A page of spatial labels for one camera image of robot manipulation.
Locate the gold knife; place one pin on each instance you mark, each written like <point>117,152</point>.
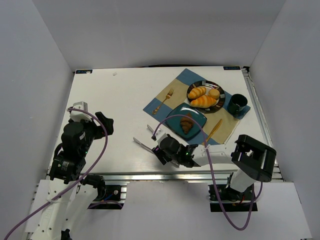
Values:
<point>215,128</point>

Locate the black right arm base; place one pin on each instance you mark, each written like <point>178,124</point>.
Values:
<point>232,200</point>

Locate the blue tag right corner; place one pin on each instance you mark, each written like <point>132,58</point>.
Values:
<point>231,68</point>

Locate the silver metal tongs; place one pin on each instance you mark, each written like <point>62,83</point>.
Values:
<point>142,145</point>

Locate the striped orange croissant front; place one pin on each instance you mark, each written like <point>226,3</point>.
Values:
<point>203,102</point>

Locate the aluminium right side rail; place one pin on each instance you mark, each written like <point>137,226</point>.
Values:
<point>260,120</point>

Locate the blue tag left corner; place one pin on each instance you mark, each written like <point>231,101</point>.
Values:
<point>83,71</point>

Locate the striped orange croissant back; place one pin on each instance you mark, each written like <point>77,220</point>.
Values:
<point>197,92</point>

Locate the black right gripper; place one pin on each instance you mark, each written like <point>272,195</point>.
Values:
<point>160,154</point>

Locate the teal square plate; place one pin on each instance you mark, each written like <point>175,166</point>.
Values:
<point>194,136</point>

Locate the round beige bun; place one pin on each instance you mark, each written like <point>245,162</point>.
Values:
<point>214,93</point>

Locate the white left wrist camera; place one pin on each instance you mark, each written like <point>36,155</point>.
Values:
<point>77,116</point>

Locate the blue tag corner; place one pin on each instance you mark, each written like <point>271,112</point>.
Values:
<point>83,71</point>
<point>231,68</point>

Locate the brown chocolate croissant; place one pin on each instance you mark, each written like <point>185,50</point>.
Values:
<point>186,123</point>

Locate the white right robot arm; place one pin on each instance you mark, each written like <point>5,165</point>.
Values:
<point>254,159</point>

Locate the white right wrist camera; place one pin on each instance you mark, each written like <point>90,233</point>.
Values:
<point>159,135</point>

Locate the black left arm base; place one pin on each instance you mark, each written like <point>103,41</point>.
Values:
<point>113,198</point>

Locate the dark green mug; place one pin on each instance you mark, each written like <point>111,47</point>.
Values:
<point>236,104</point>

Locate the blue and beige placemat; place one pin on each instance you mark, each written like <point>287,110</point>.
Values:
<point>230,81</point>

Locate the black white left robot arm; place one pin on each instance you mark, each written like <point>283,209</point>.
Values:
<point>69,195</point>

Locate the striped orange croissant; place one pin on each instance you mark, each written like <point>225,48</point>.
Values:
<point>203,102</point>
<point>197,92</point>

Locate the gold fork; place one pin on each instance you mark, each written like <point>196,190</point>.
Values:
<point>168,96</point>

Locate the aluminium table edge rail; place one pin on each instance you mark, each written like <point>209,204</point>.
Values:
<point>189,177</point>

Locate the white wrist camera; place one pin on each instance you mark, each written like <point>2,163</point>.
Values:
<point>77,116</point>
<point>159,135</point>

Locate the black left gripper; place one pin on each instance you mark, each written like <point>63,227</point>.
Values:
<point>100,125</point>

